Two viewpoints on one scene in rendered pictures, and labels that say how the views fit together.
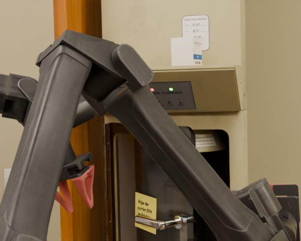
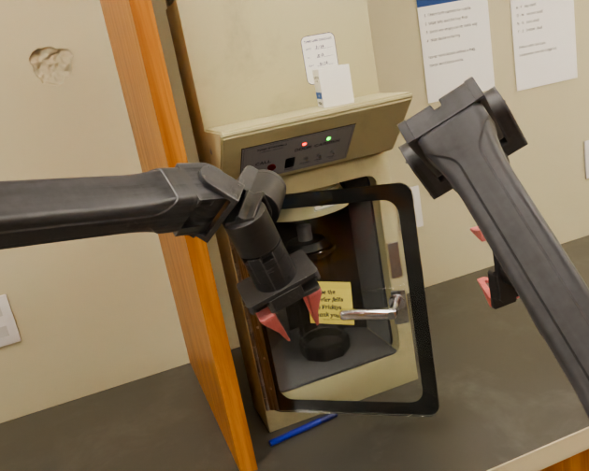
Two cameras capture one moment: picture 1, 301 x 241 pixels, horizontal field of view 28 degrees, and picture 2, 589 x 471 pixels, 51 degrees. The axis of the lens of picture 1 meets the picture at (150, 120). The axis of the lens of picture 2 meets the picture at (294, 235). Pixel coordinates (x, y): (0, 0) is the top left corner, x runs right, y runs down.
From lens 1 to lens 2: 0.74 m
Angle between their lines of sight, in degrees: 34
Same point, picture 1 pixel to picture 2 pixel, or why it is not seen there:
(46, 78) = (489, 164)
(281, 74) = not seen: hidden behind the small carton
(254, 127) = not seen: hidden behind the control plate
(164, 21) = (279, 48)
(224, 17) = (351, 33)
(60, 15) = (154, 56)
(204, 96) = (363, 139)
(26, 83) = (211, 174)
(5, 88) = (191, 191)
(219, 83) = (387, 120)
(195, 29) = (319, 53)
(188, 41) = (343, 71)
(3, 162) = not seen: outside the picture
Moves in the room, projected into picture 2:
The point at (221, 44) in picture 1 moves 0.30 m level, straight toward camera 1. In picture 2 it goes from (353, 68) to (480, 51)
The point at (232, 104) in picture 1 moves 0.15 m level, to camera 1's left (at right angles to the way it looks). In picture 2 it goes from (389, 142) to (321, 162)
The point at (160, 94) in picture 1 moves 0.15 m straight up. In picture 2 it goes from (311, 148) to (295, 51)
